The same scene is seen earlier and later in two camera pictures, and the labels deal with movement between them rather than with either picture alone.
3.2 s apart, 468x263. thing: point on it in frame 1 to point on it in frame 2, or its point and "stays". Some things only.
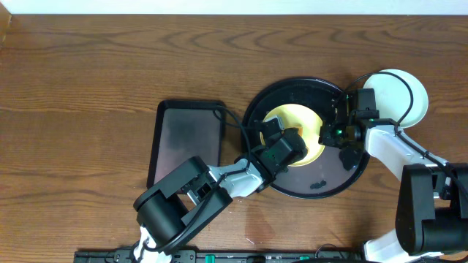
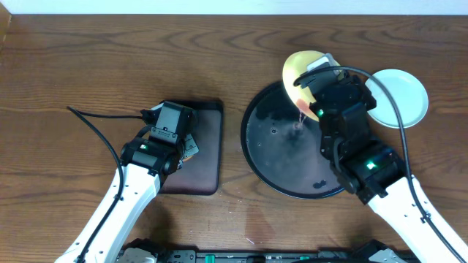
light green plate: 393,98 stays
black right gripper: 326,139 to 356,85
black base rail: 224,256 stays
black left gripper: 266,131 to 191,136
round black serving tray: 324,177 stays
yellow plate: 295,116 to 296,67
